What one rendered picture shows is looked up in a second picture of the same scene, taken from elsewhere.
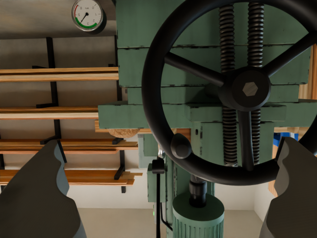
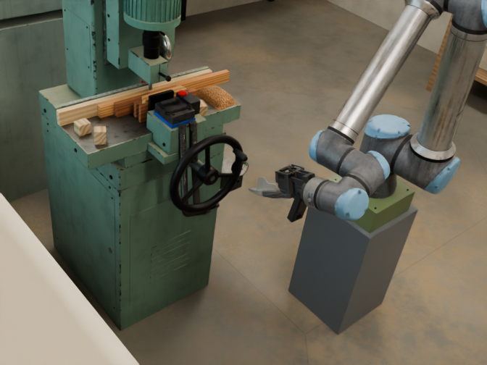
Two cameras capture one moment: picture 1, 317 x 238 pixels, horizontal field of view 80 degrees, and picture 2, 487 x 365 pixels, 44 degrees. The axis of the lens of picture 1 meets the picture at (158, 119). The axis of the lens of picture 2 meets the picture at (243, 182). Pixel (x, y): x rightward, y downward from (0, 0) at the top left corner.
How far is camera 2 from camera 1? 1.85 m
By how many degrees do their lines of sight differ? 61
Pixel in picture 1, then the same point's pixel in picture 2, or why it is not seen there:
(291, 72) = (130, 173)
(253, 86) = (211, 179)
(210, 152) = (201, 129)
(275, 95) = (139, 156)
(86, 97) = not seen: outside the picture
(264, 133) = (175, 148)
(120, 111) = (227, 119)
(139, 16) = not seen: hidden behind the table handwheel
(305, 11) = (189, 207)
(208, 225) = (163, 25)
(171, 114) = not seen: hidden behind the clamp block
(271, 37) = (143, 186)
